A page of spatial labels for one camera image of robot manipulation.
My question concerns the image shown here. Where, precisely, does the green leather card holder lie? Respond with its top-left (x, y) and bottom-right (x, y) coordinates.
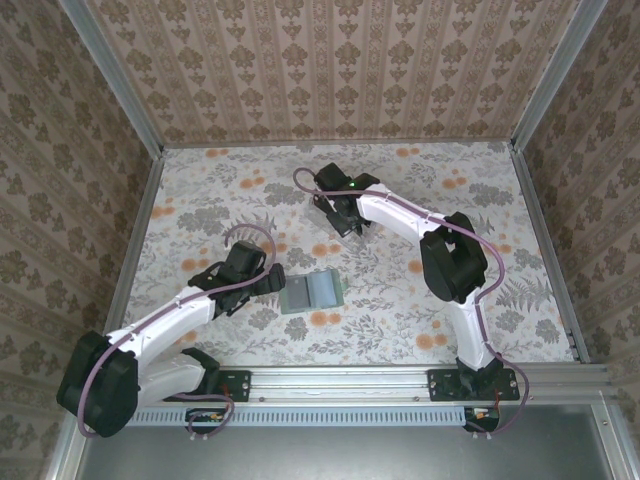
top-left (277, 268), bottom-right (352, 316)

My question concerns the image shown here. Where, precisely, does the grey sheet metal panel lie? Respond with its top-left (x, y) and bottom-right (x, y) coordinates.
top-left (47, 402), bottom-right (640, 480)

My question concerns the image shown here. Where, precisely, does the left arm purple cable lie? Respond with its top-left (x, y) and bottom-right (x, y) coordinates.
top-left (74, 224), bottom-right (279, 444)

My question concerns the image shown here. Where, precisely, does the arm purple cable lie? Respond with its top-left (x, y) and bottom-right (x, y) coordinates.
top-left (292, 167), bottom-right (531, 442)
top-left (74, 224), bottom-right (279, 444)

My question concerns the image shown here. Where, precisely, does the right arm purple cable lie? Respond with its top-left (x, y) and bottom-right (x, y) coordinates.
top-left (292, 167), bottom-right (531, 442)

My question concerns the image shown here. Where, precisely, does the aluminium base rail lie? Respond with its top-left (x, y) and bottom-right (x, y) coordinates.
top-left (74, 363), bottom-right (615, 404)

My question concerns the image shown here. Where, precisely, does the aluminium table side rail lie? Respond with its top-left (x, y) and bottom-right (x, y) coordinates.
top-left (509, 142), bottom-right (591, 365)
top-left (102, 147), bottom-right (167, 341)

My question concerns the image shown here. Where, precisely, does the small wired circuit board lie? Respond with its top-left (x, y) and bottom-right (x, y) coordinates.
top-left (185, 407), bottom-right (227, 432)
top-left (462, 405), bottom-right (502, 432)

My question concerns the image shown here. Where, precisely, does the slotted grey cable duct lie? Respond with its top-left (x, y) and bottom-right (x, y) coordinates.
top-left (92, 405), bottom-right (469, 427)

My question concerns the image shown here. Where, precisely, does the aluminium frame post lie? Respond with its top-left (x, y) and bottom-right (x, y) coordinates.
top-left (510, 0), bottom-right (610, 151)
top-left (58, 0), bottom-right (166, 157)

